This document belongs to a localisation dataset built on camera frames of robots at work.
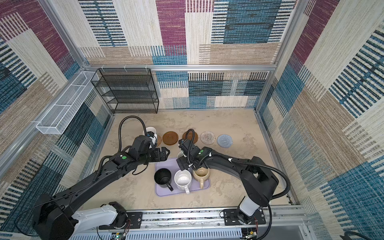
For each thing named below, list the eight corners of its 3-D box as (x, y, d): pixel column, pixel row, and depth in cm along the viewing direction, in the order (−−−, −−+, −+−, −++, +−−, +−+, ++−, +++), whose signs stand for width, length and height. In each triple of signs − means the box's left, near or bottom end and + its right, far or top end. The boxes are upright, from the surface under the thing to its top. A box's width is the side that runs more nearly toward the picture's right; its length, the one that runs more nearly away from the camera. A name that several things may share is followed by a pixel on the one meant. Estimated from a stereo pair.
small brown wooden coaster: (162, 145, 103) (161, 143, 101) (164, 133, 109) (163, 131, 108) (177, 145, 103) (177, 143, 101) (178, 133, 109) (178, 131, 108)
